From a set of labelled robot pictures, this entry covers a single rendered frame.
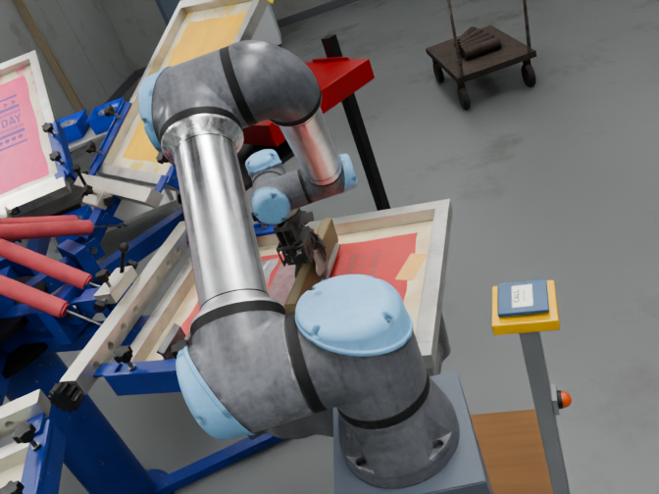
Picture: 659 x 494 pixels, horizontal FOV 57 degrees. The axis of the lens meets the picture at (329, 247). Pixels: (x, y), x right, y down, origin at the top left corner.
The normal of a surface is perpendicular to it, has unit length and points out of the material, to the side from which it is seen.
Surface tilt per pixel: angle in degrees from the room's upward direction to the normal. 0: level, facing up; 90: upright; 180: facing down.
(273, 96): 104
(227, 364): 33
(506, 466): 0
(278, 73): 76
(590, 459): 0
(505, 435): 0
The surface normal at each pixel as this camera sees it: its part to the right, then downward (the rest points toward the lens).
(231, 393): -0.09, 0.00
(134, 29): 0.00, 0.53
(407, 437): 0.21, 0.15
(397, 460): -0.12, 0.27
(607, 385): -0.32, -0.80
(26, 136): -0.12, -0.45
